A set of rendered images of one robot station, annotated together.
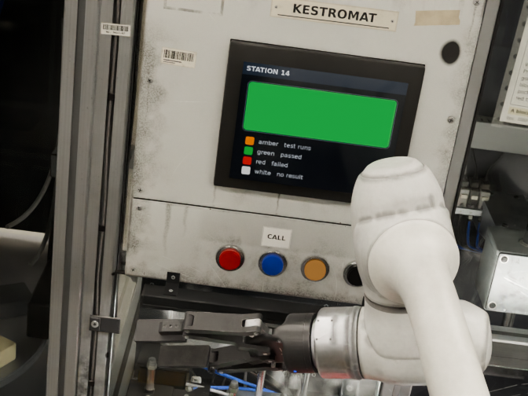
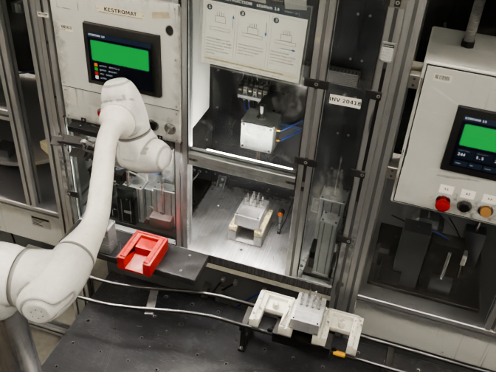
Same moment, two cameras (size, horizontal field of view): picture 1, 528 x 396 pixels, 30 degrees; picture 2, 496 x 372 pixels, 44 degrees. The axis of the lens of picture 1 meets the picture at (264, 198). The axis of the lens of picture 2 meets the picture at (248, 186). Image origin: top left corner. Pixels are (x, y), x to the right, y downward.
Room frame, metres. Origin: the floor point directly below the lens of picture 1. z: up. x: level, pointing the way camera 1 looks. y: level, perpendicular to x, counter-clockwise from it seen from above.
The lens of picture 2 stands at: (-0.28, -0.96, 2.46)
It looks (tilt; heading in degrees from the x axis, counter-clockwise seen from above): 37 degrees down; 18
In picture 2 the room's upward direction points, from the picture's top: 4 degrees clockwise
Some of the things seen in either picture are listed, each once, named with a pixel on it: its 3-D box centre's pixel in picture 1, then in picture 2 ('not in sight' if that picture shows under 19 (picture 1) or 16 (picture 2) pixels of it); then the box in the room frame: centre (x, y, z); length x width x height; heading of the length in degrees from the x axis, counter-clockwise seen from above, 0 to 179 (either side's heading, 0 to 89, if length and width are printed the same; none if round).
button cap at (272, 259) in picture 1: (272, 263); not in sight; (1.22, -0.02, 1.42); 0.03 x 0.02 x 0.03; 92
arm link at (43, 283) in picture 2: not in sight; (49, 285); (0.48, -0.28, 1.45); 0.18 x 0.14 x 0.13; 9
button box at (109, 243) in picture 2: not in sight; (104, 233); (1.14, 0.02, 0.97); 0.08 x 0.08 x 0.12; 2
